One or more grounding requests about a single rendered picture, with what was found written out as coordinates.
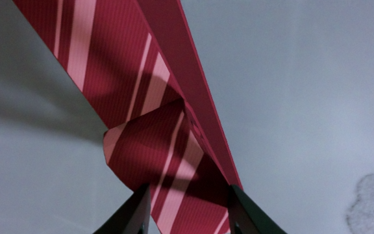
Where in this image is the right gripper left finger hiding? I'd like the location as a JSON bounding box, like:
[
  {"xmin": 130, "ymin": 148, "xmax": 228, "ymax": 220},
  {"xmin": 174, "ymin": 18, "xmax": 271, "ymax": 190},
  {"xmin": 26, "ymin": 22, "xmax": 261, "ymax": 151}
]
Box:
[{"xmin": 92, "ymin": 183, "xmax": 151, "ymax": 234}]

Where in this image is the red striped necktie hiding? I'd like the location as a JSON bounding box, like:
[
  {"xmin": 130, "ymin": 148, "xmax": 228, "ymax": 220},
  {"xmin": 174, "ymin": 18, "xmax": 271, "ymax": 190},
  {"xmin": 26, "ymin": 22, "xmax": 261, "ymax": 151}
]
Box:
[{"xmin": 12, "ymin": 0, "xmax": 244, "ymax": 234}]

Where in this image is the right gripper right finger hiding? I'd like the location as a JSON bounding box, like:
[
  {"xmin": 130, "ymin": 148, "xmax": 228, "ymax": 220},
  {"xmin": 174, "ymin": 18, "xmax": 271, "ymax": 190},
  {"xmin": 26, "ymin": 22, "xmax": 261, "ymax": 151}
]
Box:
[{"xmin": 227, "ymin": 185, "xmax": 288, "ymax": 234}]

